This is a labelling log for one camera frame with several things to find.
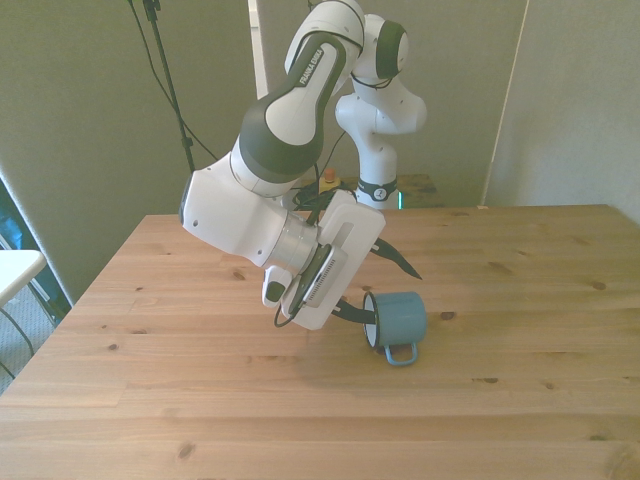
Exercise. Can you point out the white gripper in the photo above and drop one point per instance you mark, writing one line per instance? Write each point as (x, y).
(350, 225)

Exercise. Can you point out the blue enamel mug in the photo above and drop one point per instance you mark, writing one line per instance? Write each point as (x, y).
(400, 316)

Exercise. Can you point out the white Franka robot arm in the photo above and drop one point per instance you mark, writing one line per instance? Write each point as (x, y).
(295, 115)

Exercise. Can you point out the red emergency stop button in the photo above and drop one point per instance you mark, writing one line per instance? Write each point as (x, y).
(330, 176)

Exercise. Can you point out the white partition edge strip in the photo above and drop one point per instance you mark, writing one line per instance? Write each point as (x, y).
(505, 105)

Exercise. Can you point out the white vertical panel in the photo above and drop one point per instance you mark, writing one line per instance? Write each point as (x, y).
(257, 45)

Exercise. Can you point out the black tripod stand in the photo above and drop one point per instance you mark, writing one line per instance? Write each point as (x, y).
(150, 65)

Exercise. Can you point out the white side table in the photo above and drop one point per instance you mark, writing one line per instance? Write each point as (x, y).
(17, 272)

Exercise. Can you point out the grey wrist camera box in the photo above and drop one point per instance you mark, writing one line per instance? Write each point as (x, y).
(325, 277)

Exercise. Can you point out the black camera stand pole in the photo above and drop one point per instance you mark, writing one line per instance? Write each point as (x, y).
(170, 85)

